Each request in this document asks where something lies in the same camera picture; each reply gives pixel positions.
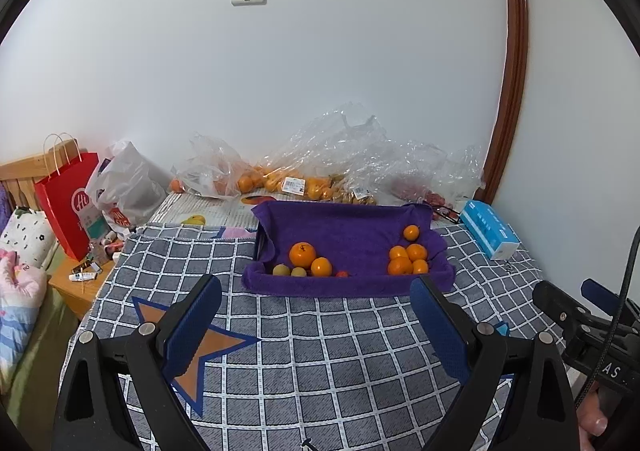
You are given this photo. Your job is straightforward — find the purple towel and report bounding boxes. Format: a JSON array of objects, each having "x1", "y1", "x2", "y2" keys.
[{"x1": 241, "y1": 201, "x2": 455, "y2": 299}]

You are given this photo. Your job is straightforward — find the blue tissue pack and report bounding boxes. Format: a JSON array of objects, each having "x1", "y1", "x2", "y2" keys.
[{"x1": 459, "y1": 200, "x2": 522, "y2": 260}]

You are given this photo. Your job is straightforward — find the printed white mat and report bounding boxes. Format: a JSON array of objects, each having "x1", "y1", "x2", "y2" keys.
[{"x1": 147, "y1": 191, "x2": 281, "y2": 239}]

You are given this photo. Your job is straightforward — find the large orange with dark mark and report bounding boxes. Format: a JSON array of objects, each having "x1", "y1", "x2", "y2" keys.
[{"x1": 289, "y1": 241, "x2": 318, "y2": 268}]

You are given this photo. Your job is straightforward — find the black cable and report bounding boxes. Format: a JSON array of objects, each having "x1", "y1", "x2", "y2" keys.
[{"x1": 574, "y1": 225, "x2": 640, "y2": 413}]

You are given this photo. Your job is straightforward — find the person's right hand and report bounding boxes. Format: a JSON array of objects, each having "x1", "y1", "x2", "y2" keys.
[{"x1": 576, "y1": 391, "x2": 622, "y2": 451}]

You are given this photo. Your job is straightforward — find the pink blue striped quilt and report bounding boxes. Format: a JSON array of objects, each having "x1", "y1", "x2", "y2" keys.
[{"x1": 0, "y1": 248, "x2": 49, "y2": 382}]

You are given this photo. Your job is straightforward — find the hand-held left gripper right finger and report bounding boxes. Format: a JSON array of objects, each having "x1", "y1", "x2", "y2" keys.
[{"x1": 409, "y1": 275, "x2": 582, "y2": 451}]

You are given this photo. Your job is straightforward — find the grey checked blanket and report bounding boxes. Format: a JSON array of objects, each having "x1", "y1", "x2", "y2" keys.
[{"x1": 75, "y1": 221, "x2": 568, "y2": 451}]

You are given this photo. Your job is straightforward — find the red paper bag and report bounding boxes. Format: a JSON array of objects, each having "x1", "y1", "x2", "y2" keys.
[{"x1": 34, "y1": 132, "x2": 101, "y2": 262}]

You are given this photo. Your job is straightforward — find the clear bag of red fruit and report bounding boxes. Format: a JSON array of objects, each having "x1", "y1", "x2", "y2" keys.
[{"x1": 387, "y1": 141, "x2": 486, "y2": 206}]

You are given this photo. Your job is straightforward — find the purple fluffy cloth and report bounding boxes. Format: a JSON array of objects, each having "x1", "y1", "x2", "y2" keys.
[{"x1": 0, "y1": 181, "x2": 13, "y2": 227}]

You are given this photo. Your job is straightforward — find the green bed sheet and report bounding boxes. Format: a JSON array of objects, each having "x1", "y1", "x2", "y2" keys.
[{"x1": 0, "y1": 251, "x2": 84, "y2": 414}]

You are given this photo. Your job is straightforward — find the eyeglasses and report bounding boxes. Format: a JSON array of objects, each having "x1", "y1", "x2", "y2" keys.
[{"x1": 425, "y1": 201, "x2": 463, "y2": 225}]

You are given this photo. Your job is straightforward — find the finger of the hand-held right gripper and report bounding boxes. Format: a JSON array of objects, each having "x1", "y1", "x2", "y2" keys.
[
  {"x1": 532, "y1": 280, "x2": 597, "y2": 334},
  {"x1": 580, "y1": 278, "x2": 640, "y2": 323}
]

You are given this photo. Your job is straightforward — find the white flower print pillow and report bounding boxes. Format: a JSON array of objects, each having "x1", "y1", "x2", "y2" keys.
[{"x1": 0, "y1": 206, "x2": 57, "y2": 270}]

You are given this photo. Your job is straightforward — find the teal white carton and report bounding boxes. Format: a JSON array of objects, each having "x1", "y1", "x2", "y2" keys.
[{"x1": 87, "y1": 208, "x2": 112, "y2": 243}]

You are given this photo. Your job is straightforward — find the white plastic bag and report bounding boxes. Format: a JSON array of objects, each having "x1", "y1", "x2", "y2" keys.
[{"x1": 86, "y1": 140, "x2": 168, "y2": 232}]

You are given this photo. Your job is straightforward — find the labelled clear bag of oranges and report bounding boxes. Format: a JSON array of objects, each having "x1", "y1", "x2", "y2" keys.
[{"x1": 250, "y1": 104, "x2": 386, "y2": 202}]

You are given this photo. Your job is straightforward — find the wooden nightstand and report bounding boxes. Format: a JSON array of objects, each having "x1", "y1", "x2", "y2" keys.
[{"x1": 47, "y1": 231, "x2": 132, "y2": 323}]

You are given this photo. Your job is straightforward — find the clear bag of yellow fruit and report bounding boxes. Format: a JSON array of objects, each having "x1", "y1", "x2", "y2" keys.
[{"x1": 330, "y1": 171, "x2": 382, "y2": 206}]

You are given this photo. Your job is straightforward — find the brown wooden door frame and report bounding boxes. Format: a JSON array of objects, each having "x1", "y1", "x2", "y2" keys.
[{"x1": 482, "y1": 0, "x2": 530, "y2": 204}]

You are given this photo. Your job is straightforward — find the clear plastic bag of oranges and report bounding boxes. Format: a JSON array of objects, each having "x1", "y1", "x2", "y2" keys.
[{"x1": 172, "y1": 132, "x2": 253, "y2": 197}]

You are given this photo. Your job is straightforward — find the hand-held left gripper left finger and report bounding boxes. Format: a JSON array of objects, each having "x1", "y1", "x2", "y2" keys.
[{"x1": 52, "y1": 273, "x2": 223, "y2": 451}]

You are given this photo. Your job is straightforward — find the wooden headboard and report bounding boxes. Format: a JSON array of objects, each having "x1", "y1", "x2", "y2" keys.
[{"x1": 0, "y1": 156, "x2": 53, "y2": 212}]

